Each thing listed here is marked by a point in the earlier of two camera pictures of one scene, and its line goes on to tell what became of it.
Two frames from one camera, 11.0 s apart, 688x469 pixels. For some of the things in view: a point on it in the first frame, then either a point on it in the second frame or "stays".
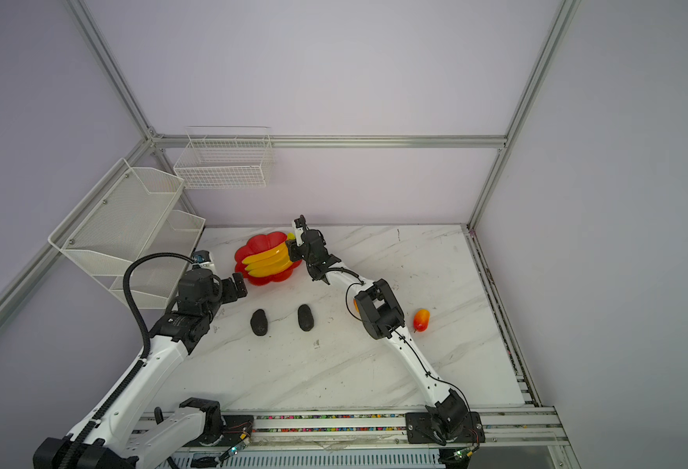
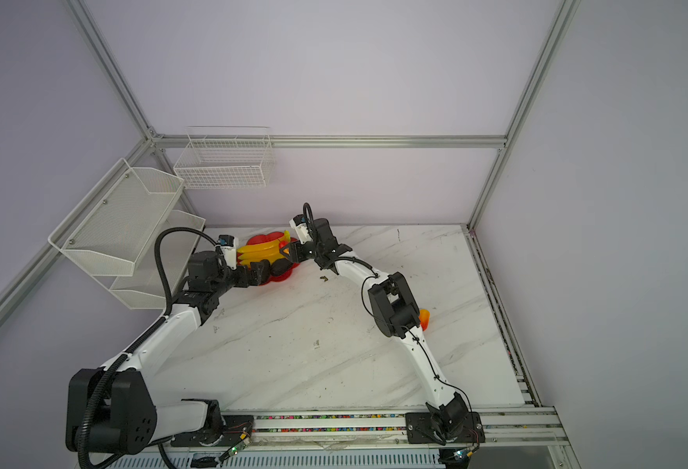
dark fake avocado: [259, 322] -> [279, 266]
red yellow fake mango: [421, 319] stays
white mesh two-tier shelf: [133, 211] stays
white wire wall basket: [222, 157] stays
